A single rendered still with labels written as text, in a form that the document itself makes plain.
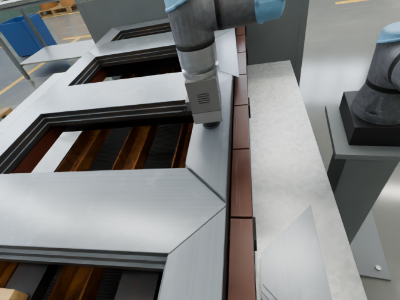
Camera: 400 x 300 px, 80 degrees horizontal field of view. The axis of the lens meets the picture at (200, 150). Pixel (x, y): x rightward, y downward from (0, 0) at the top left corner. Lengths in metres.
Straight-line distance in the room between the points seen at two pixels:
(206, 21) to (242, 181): 0.31
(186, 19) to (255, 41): 1.18
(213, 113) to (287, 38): 1.16
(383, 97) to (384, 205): 0.90
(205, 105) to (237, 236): 0.26
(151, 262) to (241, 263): 0.15
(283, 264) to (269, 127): 0.47
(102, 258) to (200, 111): 0.34
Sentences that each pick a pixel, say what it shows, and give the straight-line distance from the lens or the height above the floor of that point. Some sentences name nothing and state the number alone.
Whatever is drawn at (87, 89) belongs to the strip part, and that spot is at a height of 0.86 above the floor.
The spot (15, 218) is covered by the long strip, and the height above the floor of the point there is 0.86.
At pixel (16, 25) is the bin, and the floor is 0.53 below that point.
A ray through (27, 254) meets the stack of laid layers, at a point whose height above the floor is 0.84.
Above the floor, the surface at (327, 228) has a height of 0.68.
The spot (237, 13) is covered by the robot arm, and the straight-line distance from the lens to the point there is 0.44.
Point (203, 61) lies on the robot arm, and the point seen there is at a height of 1.05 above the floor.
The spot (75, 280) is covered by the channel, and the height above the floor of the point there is 0.68.
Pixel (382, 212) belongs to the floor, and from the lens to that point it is 1.56.
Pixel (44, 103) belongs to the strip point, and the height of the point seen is 0.86.
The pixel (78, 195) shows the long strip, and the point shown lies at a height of 0.86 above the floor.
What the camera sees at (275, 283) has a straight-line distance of 0.53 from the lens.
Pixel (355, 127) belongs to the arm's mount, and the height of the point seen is 0.75.
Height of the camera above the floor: 1.23
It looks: 44 degrees down
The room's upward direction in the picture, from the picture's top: 15 degrees counter-clockwise
